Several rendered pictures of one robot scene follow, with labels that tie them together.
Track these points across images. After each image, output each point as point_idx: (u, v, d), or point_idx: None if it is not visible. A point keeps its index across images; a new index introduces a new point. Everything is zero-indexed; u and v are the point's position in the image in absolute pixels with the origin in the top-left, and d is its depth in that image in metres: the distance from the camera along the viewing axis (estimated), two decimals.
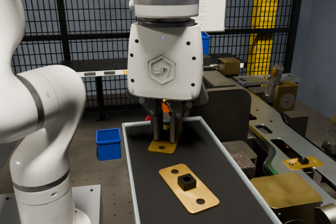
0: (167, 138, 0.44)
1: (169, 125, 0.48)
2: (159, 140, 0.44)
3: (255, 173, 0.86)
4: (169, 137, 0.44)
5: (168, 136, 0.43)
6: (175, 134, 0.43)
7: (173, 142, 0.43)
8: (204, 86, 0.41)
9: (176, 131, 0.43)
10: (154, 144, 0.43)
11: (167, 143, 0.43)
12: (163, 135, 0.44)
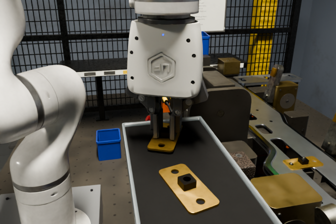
0: (167, 136, 0.44)
1: (169, 123, 0.48)
2: (159, 138, 0.44)
3: (255, 173, 0.86)
4: (168, 135, 0.43)
5: (168, 134, 0.43)
6: (174, 132, 0.43)
7: (172, 140, 0.43)
8: (204, 84, 0.41)
9: (175, 129, 0.43)
10: (154, 142, 0.43)
11: (167, 141, 0.43)
12: (163, 133, 0.43)
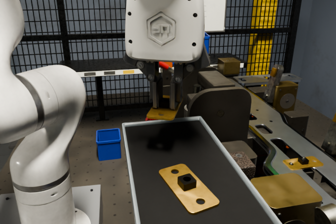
0: (167, 106, 0.42)
1: (169, 95, 0.47)
2: (158, 108, 0.42)
3: (255, 173, 0.86)
4: (168, 105, 0.42)
5: (168, 104, 0.42)
6: (175, 101, 0.41)
7: (173, 109, 0.41)
8: (206, 49, 0.39)
9: (176, 98, 0.41)
10: (153, 111, 0.41)
11: (167, 110, 0.41)
12: (163, 102, 0.42)
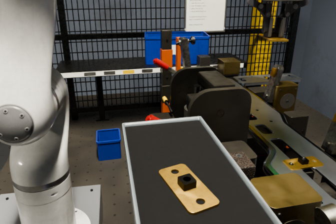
0: (276, 36, 0.60)
1: None
2: (270, 37, 0.60)
3: (255, 173, 0.86)
4: (277, 35, 0.60)
5: (277, 34, 0.60)
6: (282, 31, 0.59)
7: (281, 37, 0.60)
8: None
9: (283, 29, 0.59)
10: (270, 38, 0.58)
11: (278, 38, 0.59)
12: (273, 33, 0.60)
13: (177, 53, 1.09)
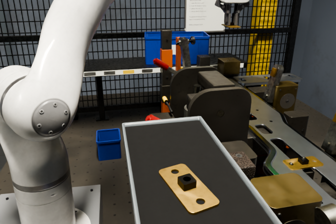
0: (232, 24, 0.98)
1: (224, 23, 1.03)
2: (229, 25, 0.98)
3: (255, 173, 0.86)
4: (233, 24, 0.98)
5: (233, 23, 0.98)
6: (236, 21, 0.98)
7: (235, 25, 0.98)
8: None
9: (236, 20, 0.98)
10: (230, 26, 0.97)
11: (234, 25, 0.98)
12: (231, 23, 0.98)
13: (177, 53, 1.09)
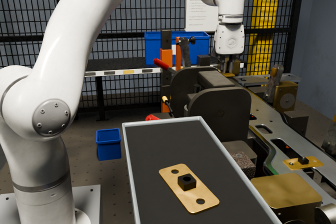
0: (227, 72, 1.05)
1: None
2: (225, 73, 1.05)
3: (255, 173, 0.86)
4: (228, 71, 1.05)
5: (228, 71, 1.05)
6: (231, 69, 1.05)
7: (230, 73, 1.05)
8: None
9: (231, 68, 1.05)
10: (225, 74, 1.04)
11: (229, 73, 1.05)
12: (226, 71, 1.05)
13: (177, 53, 1.09)
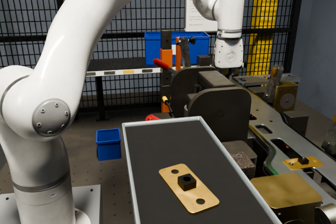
0: None
1: None
2: None
3: (255, 173, 0.86)
4: None
5: None
6: None
7: None
8: None
9: (230, 81, 1.07)
10: None
11: None
12: None
13: (177, 53, 1.09)
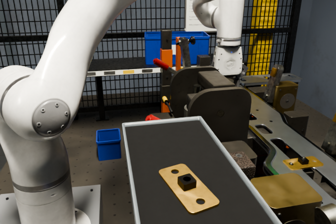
0: None
1: None
2: None
3: (255, 173, 0.86)
4: None
5: None
6: (237, 86, 1.08)
7: None
8: (243, 64, 1.07)
9: (238, 85, 1.08)
10: None
11: None
12: None
13: (177, 53, 1.09)
